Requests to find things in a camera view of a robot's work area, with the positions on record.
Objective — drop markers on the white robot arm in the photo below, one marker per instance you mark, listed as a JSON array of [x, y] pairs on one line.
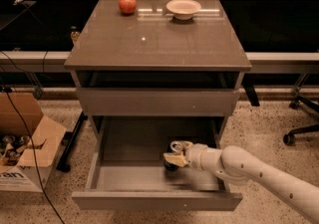
[[236, 165]]

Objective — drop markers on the blue pepsi can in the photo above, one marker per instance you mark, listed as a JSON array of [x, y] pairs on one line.
[[171, 165]]

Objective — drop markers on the red apple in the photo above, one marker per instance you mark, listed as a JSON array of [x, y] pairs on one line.
[[127, 7]]

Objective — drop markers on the cans in cardboard box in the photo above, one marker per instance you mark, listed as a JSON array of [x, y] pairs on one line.
[[11, 148]]

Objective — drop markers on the open grey middle drawer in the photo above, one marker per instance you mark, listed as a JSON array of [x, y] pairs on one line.
[[128, 172]]

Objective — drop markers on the black table leg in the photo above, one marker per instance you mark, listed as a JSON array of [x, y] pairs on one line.
[[68, 142]]

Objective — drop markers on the closed grey top drawer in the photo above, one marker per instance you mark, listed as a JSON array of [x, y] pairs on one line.
[[157, 103]]

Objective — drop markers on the white paper bowl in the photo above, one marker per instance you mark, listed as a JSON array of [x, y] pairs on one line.
[[183, 9]]

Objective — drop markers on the cardboard box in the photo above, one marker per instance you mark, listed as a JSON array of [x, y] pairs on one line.
[[29, 143]]

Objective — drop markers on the grey drawer cabinet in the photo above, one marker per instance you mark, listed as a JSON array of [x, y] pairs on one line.
[[151, 50]]

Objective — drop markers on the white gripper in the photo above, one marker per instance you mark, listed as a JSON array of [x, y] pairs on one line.
[[196, 155]]

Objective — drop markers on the black office chair base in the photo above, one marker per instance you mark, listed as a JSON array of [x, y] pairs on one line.
[[304, 124]]

